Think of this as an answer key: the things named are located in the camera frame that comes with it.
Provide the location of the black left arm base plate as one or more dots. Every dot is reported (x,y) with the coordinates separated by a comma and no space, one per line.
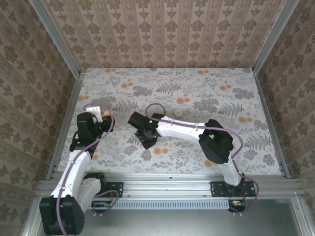
(118,189)

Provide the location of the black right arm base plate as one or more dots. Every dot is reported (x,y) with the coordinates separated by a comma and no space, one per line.
(216,189)

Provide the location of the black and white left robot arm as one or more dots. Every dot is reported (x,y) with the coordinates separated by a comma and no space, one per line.
(73,169)

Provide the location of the aluminium frame post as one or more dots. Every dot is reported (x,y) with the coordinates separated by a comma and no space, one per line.
(56,41)
(273,37)

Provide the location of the aluminium side rail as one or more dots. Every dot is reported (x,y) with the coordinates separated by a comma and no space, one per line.
(71,108)
(268,113)

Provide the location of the small control board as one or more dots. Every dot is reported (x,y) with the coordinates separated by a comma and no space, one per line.
(237,204)
(101,205)

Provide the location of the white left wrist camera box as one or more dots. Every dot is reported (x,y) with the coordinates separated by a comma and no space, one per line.
(94,111)

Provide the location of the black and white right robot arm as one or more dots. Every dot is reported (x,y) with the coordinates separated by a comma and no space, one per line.
(182,127)

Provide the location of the aluminium front mounting rail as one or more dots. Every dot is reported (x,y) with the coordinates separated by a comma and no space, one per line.
(167,186)

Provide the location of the floral patterned table cover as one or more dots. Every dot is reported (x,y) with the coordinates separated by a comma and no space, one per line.
(160,81)

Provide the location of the white round earbud case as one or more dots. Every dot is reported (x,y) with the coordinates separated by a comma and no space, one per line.
(177,112)

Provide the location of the grey metal sheet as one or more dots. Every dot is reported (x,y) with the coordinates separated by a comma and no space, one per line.
(172,223)

